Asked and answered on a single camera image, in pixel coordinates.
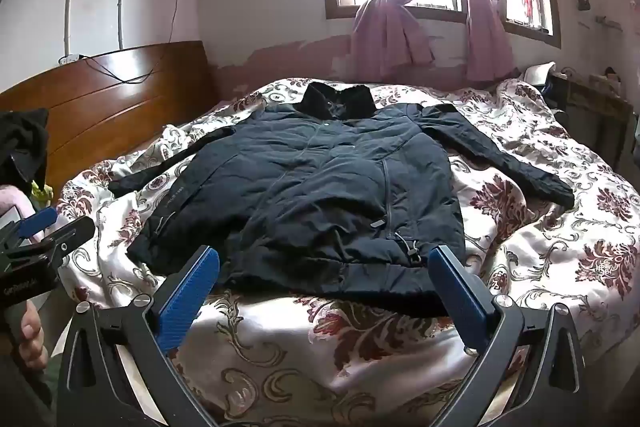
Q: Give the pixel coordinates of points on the pale pink cloth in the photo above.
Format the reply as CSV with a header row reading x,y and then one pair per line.
x,y
10,199

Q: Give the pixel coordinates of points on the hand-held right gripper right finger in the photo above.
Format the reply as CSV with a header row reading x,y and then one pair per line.
x,y
460,302

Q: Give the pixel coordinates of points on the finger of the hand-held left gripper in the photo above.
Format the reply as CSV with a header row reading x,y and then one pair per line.
x,y
37,219
72,233

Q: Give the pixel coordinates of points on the floral satin bedspread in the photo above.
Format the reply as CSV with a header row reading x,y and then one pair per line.
x,y
525,252

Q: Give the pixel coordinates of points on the wooden headboard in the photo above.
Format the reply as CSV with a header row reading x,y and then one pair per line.
x,y
100,107

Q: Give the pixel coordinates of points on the white power strip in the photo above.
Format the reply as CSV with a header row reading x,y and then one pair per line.
x,y
69,59

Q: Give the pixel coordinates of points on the black clothes pile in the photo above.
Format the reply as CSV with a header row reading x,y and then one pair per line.
x,y
20,142

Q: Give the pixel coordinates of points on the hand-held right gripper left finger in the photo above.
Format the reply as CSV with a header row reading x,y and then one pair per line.
x,y
182,302

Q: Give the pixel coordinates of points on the yellow-green item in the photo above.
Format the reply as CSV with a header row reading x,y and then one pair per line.
x,y
42,193

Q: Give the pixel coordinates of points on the person's left hand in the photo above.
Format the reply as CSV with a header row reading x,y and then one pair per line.
x,y
32,339

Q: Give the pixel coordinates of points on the wooden desk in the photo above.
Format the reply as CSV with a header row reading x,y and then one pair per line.
x,y
595,102

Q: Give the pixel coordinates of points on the dark navy padded jacket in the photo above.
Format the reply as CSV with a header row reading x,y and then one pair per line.
x,y
325,187

